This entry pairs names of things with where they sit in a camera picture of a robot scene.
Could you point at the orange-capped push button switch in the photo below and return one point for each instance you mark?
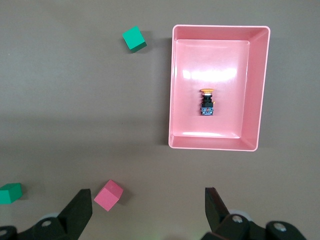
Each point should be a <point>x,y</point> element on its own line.
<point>207,110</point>

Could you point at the pink plastic tray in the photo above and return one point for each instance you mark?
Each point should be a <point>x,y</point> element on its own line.
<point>212,62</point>

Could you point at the green cube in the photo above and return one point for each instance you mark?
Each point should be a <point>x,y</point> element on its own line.
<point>133,37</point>
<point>10,193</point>

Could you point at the pink cube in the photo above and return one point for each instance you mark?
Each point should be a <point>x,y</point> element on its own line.
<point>107,197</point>

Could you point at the brown table cover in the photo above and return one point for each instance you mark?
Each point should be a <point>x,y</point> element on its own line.
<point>62,112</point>

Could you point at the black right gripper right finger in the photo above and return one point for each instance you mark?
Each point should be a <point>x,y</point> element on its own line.
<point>217,217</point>

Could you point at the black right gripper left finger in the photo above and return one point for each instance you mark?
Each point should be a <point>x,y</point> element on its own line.
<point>72,217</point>

